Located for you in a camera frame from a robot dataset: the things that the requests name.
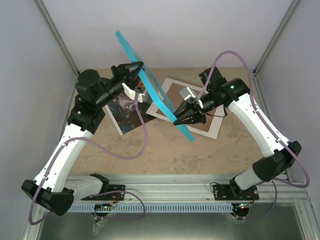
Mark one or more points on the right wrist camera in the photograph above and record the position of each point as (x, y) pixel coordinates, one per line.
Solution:
(190, 97)

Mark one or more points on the right circuit board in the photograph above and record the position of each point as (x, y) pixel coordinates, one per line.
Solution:
(243, 205)

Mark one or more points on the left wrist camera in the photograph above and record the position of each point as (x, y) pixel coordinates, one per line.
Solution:
(140, 89)

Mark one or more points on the white passe-partout mat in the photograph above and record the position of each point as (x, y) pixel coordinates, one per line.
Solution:
(212, 130)

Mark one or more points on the aluminium rail beam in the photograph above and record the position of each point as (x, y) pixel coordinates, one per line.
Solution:
(193, 188)

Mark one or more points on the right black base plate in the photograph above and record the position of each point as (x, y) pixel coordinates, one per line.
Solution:
(224, 192)

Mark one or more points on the grey slotted cable duct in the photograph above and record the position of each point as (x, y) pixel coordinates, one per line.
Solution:
(206, 207)

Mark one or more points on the wooden teal picture frame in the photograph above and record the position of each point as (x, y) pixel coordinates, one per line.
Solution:
(153, 87)

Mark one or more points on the clear plastic bag scrap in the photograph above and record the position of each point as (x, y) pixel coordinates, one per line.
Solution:
(98, 225)

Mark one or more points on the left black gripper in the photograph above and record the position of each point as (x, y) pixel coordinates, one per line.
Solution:
(127, 77)

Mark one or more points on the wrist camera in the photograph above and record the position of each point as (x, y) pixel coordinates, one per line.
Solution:
(190, 97)
(140, 89)

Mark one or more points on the left aluminium corner post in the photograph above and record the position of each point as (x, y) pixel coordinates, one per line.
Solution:
(56, 34)

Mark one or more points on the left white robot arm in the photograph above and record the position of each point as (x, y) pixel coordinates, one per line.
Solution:
(49, 188)

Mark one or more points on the left circuit board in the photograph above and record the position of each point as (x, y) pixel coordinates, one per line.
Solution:
(105, 207)

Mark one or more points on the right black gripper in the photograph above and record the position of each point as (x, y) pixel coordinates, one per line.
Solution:
(196, 116)

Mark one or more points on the brown cardboard backing board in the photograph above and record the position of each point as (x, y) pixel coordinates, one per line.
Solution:
(200, 123)

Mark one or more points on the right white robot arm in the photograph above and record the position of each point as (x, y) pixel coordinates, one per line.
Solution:
(235, 95)

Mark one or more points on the aluminium corner post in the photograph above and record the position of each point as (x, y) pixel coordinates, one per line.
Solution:
(56, 34)
(277, 34)

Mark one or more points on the cat and books photo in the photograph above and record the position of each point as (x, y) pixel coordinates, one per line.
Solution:
(123, 113)

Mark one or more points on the circuit board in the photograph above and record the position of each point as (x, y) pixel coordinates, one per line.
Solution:
(243, 205)
(105, 207)

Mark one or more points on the right aluminium corner post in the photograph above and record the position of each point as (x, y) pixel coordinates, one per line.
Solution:
(277, 34)

